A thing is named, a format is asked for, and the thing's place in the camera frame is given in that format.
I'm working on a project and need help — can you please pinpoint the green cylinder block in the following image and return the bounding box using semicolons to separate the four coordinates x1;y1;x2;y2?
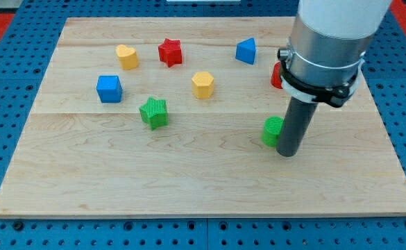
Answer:
261;116;284;147

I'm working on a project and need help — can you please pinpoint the yellow hexagon block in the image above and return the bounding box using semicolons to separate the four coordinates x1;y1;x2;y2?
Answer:
192;72;214;99

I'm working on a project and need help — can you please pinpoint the green star block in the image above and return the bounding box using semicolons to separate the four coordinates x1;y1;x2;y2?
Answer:
139;97;169;131

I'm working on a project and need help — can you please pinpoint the black and white clamp ring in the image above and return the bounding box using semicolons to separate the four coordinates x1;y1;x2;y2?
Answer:
277;47;366;108

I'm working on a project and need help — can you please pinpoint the red star block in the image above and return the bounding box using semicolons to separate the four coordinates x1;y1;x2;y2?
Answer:
158;38;183;67

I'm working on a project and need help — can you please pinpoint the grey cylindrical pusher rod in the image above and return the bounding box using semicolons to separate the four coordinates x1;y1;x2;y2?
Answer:
276;97;318;157

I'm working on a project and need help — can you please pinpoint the red block behind arm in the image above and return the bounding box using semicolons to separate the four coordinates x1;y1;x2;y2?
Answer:
271;62;282;89

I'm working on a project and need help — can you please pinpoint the blue triangle block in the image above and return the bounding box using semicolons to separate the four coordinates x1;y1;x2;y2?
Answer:
235;37;256;65

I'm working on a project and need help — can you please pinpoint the blue cube block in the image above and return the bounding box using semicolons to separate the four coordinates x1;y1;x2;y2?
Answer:
96;75;123;103

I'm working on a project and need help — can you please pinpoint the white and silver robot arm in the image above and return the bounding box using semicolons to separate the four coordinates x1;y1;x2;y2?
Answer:
289;0;391;88

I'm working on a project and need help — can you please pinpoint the light wooden board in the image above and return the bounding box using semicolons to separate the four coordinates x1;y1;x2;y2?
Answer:
0;17;406;219

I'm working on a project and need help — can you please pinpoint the yellow heart block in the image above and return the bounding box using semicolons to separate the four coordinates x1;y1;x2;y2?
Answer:
115;44;139;70

